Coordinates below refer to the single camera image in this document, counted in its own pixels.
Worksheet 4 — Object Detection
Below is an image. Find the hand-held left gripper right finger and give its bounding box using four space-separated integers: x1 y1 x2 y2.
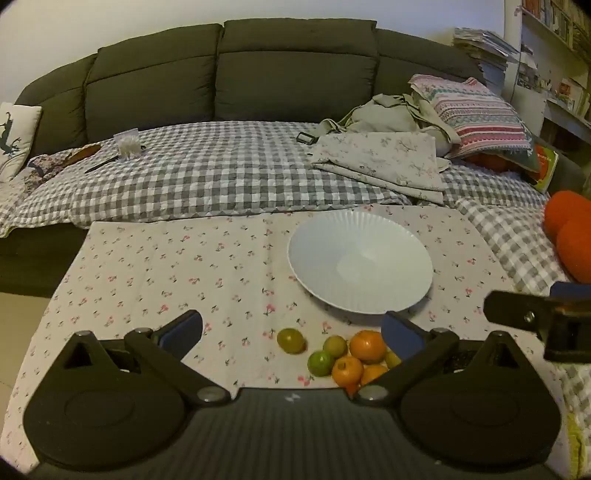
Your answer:
353 311 525 407

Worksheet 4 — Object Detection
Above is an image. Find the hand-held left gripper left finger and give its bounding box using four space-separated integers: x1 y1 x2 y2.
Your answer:
62 310 232 407

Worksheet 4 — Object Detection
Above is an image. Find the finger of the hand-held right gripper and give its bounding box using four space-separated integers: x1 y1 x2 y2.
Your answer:
549 281 591 304
484 290 561 341

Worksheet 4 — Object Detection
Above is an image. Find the large orange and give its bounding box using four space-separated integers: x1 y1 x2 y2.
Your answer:
349 329 387 364

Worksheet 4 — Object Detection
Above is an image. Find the small orange tangerine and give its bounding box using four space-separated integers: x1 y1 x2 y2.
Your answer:
360 364 389 387
332 355 365 387

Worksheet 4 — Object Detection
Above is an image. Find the pale yellow-green fruit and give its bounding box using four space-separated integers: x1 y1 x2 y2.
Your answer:
322 335 348 358

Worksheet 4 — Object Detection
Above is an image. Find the green lime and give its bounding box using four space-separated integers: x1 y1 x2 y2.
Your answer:
308 351 335 376

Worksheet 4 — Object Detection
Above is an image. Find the white ribbed plate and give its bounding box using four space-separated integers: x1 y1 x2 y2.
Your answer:
287 210 434 315

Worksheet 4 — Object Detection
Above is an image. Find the olive green fruit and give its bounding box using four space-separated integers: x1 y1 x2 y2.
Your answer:
277 328 307 355

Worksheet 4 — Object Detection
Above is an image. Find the orange plush toy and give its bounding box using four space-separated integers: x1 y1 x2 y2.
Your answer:
544 189 591 284

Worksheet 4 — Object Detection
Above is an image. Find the cherry print tablecloth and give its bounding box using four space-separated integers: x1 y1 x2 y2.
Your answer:
0 203 583 472

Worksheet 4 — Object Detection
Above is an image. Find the green and orange book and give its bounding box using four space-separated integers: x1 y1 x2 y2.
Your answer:
522 144 559 193

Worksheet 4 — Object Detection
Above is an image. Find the orange cushion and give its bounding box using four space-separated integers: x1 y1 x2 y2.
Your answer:
465 152 525 175

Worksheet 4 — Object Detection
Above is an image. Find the grey checkered blanket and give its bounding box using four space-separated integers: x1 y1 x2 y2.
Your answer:
0 121 591 416

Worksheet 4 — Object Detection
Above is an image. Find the folded floral cloth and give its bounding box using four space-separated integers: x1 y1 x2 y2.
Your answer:
309 131 452 206

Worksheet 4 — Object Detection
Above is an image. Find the black stick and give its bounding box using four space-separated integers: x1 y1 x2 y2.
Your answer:
84 154 119 175

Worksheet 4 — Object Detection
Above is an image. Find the clear box of cotton swabs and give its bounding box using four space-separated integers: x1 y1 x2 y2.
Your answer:
113 130 142 160

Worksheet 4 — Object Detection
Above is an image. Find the pink striped pillow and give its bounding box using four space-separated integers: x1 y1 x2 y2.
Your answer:
409 74 541 172

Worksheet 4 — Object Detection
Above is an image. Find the white bookshelf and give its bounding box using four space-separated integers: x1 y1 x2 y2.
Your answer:
503 0 591 155

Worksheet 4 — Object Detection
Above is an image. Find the brown wooden object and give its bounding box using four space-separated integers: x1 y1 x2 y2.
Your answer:
62 143 102 167

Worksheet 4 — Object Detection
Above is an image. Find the dark floral cloth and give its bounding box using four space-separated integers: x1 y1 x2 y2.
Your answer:
22 148 88 188

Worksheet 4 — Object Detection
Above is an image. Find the beige crumpled garment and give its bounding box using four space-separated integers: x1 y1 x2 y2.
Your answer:
320 93 462 155

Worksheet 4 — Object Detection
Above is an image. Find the stack of papers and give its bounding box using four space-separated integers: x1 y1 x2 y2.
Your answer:
452 27 522 96

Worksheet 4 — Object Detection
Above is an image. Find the white cushion with deer print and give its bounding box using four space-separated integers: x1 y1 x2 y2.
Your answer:
0 102 42 182

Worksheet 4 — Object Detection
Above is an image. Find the dark green sofa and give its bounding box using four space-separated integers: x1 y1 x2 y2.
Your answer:
0 18 490 298

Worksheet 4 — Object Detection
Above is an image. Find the row of books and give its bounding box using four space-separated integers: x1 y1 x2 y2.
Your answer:
522 0 591 52

